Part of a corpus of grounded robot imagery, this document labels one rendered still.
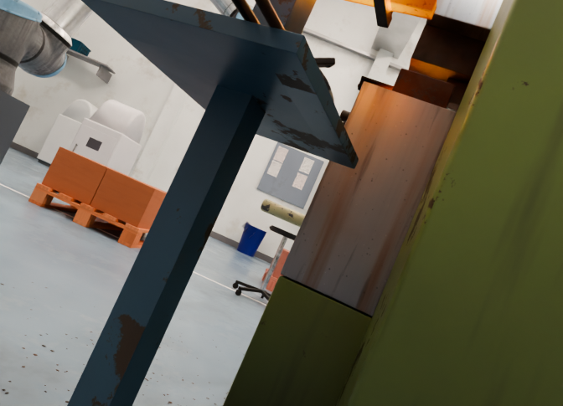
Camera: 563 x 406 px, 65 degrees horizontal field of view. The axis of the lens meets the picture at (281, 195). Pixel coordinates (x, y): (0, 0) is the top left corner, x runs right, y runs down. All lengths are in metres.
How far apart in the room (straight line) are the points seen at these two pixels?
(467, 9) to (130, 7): 0.84
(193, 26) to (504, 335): 0.54
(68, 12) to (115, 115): 4.79
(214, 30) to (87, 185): 3.44
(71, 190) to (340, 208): 3.19
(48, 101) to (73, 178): 6.82
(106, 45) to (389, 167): 9.85
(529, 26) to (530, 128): 0.15
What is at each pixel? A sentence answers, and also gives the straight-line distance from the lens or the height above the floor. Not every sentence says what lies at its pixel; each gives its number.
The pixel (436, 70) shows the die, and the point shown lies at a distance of 1.20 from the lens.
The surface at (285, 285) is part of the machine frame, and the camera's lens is 0.92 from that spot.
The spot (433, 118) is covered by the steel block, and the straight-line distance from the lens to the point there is 0.97.
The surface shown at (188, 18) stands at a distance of 0.51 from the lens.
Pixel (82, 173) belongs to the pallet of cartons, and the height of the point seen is 0.37.
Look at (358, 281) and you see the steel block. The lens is 0.91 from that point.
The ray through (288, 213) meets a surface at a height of 0.63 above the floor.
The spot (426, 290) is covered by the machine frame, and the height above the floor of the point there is 0.55.
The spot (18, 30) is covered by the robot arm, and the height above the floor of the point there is 0.78.
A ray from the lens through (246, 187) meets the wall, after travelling 9.02.
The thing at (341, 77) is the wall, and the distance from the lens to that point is 9.59.
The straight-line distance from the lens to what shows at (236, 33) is 0.47.
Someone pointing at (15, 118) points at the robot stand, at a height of 0.54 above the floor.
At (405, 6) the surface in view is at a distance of 0.83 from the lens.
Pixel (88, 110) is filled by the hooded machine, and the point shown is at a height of 1.27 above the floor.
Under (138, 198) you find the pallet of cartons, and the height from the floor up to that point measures 0.37.
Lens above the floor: 0.54
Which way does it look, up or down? 5 degrees up
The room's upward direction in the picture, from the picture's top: 24 degrees clockwise
